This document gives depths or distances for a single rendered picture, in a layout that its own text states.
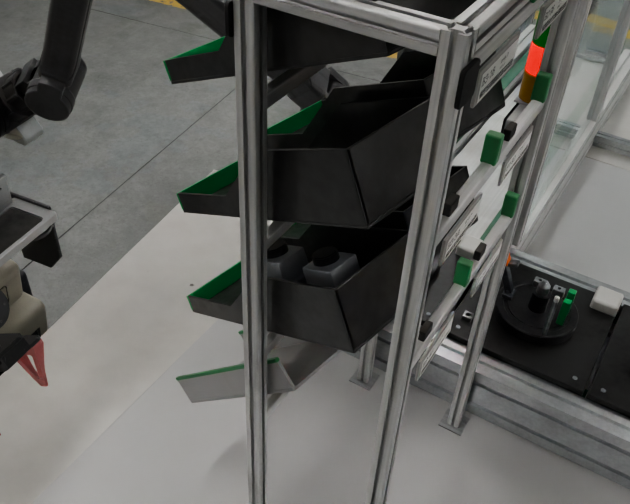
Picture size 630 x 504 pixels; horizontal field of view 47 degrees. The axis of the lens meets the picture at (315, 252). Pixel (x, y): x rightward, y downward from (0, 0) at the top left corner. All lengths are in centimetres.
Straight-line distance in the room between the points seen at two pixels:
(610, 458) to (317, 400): 47
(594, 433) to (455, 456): 21
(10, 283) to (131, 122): 224
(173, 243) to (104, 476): 56
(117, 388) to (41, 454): 16
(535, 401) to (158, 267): 77
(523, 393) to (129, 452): 62
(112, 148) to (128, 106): 39
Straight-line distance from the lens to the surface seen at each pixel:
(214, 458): 120
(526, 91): 130
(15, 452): 127
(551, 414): 122
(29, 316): 156
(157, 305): 143
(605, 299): 137
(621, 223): 180
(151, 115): 374
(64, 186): 330
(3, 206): 142
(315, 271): 79
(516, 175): 92
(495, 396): 124
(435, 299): 130
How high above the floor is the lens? 186
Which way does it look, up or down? 41 degrees down
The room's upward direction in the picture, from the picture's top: 3 degrees clockwise
